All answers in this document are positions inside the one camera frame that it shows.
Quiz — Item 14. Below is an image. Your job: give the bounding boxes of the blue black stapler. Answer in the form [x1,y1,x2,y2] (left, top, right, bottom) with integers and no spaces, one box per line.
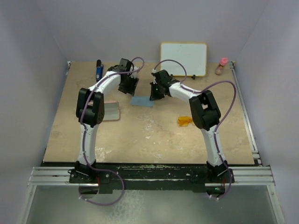
[95,59,104,82]

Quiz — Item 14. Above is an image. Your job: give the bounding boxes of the small whiteboard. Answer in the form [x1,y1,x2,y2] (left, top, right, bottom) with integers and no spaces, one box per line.
[160,42,207,77]

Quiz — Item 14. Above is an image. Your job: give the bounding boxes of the pink capped small bottle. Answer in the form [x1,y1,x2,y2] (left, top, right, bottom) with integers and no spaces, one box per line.
[215,57,228,75]

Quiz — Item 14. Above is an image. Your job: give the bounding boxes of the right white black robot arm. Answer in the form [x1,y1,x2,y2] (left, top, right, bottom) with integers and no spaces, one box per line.
[149,70,228,182]

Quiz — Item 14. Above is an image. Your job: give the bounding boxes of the pink glasses case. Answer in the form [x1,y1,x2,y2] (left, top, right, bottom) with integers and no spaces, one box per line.
[103,101,120,121]

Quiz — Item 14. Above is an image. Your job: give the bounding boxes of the blue cleaning cloth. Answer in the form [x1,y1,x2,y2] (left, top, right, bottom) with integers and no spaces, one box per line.
[130,96,154,107]

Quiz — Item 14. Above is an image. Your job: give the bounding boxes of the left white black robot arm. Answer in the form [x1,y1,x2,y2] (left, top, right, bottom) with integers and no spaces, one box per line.
[75,58,140,183]

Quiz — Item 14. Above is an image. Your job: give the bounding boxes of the orange sunglasses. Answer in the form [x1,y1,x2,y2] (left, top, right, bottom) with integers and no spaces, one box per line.
[178,116,193,127]

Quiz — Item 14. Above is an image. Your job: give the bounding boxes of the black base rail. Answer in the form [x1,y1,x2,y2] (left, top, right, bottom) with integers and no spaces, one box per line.
[68,162,235,195]

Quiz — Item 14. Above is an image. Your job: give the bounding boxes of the aluminium frame rail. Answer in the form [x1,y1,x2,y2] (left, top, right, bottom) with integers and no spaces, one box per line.
[27,60,285,224]

